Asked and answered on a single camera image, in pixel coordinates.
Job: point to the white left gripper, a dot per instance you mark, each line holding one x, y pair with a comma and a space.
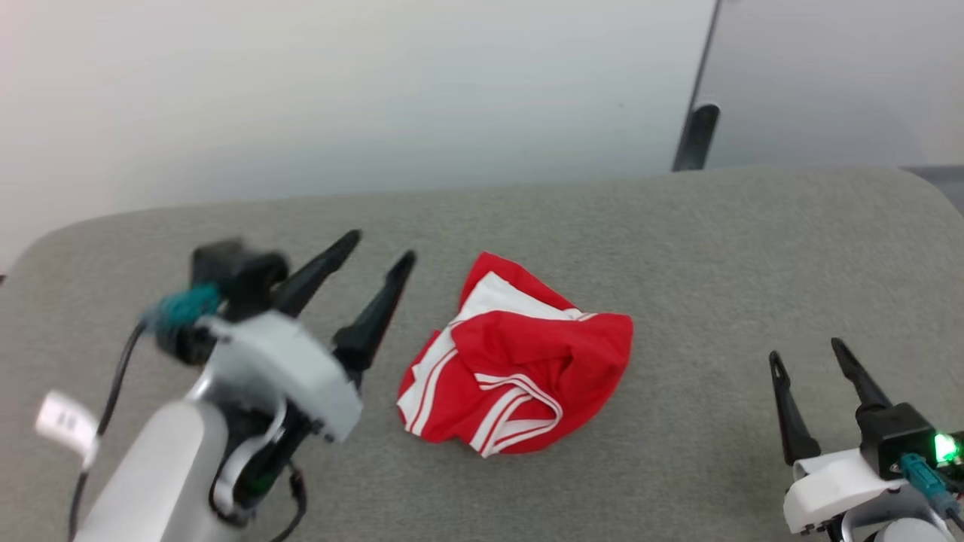
301, 361

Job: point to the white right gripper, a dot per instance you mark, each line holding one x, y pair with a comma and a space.
828, 485

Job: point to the red white basketball jersey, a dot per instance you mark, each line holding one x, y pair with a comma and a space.
527, 354

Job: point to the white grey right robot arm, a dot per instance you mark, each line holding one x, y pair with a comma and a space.
904, 531

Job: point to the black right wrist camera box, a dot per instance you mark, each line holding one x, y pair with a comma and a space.
892, 436

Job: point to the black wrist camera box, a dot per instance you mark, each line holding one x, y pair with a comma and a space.
892, 436
241, 275

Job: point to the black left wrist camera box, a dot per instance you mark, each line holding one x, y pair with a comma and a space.
241, 275

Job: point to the teal right camera connector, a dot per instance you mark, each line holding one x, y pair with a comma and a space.
922, 474

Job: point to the teal camera connector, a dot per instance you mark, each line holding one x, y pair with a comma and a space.
922, 474
184, 305

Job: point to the teal left camera connector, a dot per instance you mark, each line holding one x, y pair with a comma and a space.
184, 305

